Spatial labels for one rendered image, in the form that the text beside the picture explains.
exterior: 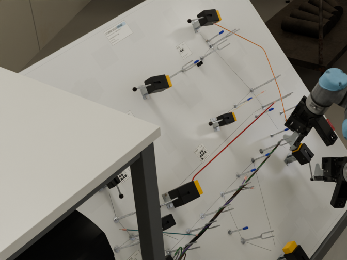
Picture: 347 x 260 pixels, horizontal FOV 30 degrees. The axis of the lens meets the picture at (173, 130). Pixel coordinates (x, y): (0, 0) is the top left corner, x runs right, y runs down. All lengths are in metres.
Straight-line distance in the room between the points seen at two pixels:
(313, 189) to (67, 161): 1.40
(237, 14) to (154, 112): 0.59
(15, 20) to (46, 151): 4.21
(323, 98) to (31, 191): 1.18
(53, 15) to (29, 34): 0.43
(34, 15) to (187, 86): 3.57
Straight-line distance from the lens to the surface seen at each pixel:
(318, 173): 2.26
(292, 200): 2.27
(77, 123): 1.18
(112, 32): 2.01
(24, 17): 5.43
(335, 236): 2.41
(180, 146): 2.00
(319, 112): 2.07
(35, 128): 1.19
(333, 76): 1.99
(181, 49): 2.15
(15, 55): 5.34
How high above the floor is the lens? 2.49
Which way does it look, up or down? 34 degrees down
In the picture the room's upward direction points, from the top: 5 degrees counter-clockwise
